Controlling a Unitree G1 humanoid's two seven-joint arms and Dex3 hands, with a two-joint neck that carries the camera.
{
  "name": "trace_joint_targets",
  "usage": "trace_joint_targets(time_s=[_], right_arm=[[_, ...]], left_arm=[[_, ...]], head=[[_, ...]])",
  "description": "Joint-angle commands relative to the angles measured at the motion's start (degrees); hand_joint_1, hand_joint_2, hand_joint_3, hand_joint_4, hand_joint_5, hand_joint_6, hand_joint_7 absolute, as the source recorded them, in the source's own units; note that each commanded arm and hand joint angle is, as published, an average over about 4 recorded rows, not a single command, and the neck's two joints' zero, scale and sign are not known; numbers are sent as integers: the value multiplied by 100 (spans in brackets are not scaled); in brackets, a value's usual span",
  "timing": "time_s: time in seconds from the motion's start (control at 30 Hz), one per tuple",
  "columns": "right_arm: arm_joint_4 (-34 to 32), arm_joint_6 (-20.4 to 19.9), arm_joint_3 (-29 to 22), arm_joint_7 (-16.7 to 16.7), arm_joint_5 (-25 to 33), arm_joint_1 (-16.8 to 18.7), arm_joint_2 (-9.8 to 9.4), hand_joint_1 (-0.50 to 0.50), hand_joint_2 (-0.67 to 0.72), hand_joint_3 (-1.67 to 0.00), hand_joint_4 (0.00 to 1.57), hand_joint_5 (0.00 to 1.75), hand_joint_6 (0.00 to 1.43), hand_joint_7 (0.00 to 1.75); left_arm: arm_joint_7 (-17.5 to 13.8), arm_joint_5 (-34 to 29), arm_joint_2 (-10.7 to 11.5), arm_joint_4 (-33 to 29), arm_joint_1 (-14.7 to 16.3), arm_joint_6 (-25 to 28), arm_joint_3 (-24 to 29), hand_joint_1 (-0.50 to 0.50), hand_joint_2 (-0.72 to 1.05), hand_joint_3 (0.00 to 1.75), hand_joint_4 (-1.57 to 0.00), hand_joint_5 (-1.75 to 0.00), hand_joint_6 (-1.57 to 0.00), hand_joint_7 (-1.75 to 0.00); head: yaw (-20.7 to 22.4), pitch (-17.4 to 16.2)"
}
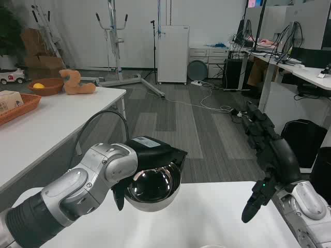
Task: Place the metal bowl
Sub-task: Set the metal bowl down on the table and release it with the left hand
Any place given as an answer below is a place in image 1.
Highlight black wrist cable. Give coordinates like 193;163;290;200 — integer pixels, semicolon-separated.
69;110;130;170

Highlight stacked brown cardboard boxes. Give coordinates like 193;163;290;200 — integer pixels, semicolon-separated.
20;27;66;80

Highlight black tripod stand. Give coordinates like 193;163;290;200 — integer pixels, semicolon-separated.
143;20;159;85

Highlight small white desk device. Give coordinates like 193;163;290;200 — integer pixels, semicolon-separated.
317;65;331;79

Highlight white tall cabinet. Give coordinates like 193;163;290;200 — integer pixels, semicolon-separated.
157;25;190;85

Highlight black floor power strip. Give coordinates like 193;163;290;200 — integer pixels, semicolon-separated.
229;107;249;124

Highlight orange plush toy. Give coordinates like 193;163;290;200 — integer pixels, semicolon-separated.
58;69;97;96

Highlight rectangular orange wicker basket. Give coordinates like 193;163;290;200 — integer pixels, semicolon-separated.
0;93;42;127

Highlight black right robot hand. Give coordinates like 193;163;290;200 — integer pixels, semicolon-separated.
241;101;302;224

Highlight grey folding ladder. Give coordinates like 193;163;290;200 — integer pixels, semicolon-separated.
30;3;66;68

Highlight white side table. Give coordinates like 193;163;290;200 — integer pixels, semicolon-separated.
0;86;127;194

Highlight black box on desk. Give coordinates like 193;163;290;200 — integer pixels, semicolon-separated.
290;46;331;68

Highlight seated person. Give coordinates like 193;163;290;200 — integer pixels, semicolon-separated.
246;38;276;99

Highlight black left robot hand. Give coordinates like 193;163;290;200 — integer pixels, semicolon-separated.
111;136;188;211

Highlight white drawer cabinet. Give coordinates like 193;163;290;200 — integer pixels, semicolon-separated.
189;47;230;80

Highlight black trash bin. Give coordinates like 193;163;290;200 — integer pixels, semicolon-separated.
308;146;331;205

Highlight white floor cable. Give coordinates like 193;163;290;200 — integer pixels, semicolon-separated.
164;84;234;114

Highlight green potted plant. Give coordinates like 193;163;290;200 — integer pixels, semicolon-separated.
0;0;26;70

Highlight white office desk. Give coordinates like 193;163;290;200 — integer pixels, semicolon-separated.
236;46;331;174

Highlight grey metal hoist stand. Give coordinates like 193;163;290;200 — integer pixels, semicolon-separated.
95;0;166;99

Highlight round brown wicker basket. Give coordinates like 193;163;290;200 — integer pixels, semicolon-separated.
27;77;65;97

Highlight metal bowl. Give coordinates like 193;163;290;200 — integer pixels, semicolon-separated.
124;162;182;213

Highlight small printed cardboard box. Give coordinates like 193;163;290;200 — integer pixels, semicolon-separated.
0;90;25;116

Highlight black computer tower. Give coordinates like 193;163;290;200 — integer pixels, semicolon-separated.
222;58;249;90

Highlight white toy car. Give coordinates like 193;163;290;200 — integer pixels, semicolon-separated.
0;67;27;86

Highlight grey round tray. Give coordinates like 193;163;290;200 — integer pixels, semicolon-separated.
187;59;208;82

